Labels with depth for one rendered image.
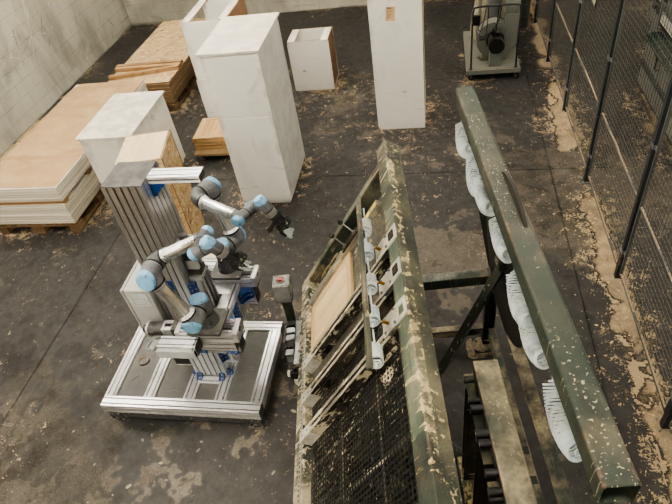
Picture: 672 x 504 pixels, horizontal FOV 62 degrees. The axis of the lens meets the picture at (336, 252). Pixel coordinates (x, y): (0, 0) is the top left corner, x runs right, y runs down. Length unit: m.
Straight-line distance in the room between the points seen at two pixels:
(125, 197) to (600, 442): 2.64
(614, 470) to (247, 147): 4.83
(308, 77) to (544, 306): 6.73
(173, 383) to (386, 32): 4.32
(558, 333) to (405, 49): 5.17
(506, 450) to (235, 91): 4.29
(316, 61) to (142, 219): 5.23
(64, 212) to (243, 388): 3.28
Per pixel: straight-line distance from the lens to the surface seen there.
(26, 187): 6.78
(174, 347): 3.77
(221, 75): 5.52
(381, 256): 2.70
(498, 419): 2.18
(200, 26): 7.35
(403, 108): 7.05
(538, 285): 2.05
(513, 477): 2.09
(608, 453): 1.72
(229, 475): 4.28
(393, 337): 2.45
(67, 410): 5.16
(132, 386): 4.72
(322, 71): 8.25
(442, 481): 1.93
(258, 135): 5.74
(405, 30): 6.64
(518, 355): 3.62
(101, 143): 6.50
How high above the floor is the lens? 3.67
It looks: 42 degrees down
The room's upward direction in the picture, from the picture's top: 10 degrees counter-clockwise
